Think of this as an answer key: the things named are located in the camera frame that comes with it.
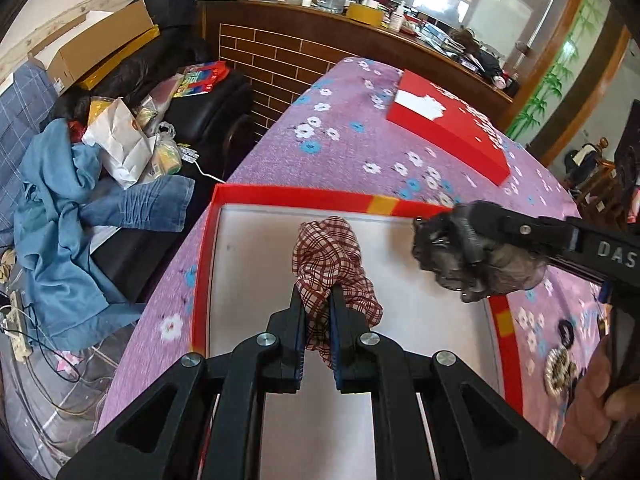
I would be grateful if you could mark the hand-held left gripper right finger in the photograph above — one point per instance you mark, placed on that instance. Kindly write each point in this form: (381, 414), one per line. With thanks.
(334, 345)

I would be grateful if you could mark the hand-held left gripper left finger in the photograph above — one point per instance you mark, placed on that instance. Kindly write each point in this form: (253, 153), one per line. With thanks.
(302, 345)

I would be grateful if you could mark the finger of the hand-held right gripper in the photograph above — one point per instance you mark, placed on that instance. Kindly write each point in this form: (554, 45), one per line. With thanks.
(530, 235)

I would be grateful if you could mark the dark grey scrunchie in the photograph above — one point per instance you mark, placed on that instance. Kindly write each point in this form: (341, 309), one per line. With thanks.
(450, 270)

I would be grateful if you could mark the red plaid scrunchie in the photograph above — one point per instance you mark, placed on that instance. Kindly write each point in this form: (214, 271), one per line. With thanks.
(330, 250)

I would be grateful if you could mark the red gift box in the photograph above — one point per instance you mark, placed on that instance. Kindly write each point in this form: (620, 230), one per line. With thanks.
(250, 260)

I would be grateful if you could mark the person's right hand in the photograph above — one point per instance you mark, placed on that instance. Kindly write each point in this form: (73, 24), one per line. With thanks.
(587, 410)

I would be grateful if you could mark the wooden stair railing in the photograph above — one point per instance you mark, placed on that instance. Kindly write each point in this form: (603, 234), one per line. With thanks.
(602, 185)

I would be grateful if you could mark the red box lid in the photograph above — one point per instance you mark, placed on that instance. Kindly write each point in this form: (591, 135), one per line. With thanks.
(450, 130)

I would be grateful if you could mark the blue jeans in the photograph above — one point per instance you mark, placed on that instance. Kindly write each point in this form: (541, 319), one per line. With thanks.
(150, 202)

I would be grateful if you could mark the purple floral tablecloth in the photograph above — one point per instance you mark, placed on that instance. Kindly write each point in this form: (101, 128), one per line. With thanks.
(325, 135)

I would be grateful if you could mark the yellow green snack bag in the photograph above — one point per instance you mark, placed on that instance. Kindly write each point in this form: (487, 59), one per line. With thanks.
(167, 157)

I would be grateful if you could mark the black leather sofa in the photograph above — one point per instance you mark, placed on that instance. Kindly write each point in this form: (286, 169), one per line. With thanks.
(210, 110)

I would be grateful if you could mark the small white bottle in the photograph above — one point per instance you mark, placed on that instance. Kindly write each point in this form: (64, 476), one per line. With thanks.
(395, 20)

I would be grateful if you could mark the white paper bag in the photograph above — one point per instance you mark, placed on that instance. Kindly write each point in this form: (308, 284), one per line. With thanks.
(117, 145)

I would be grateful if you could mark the white power strip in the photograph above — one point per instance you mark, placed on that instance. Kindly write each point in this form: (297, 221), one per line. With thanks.
(17, 330)

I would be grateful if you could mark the colourful red game box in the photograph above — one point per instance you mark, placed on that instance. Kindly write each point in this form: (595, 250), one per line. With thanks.
(200, 79)

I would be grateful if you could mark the blue shirt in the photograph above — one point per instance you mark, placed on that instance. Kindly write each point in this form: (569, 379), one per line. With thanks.
(50, 210)

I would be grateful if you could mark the flat yellow box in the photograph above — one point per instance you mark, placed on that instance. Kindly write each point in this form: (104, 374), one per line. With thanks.
(122, 62)

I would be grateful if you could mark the long cardboard box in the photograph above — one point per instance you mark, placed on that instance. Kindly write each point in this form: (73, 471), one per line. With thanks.
(100, 45)

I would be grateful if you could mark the blue checked bedding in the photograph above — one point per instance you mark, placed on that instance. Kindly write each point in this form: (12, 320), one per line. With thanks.
(25, 110)

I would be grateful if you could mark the jacket on stair post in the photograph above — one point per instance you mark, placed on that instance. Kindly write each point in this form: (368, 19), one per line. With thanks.
(580, 157)

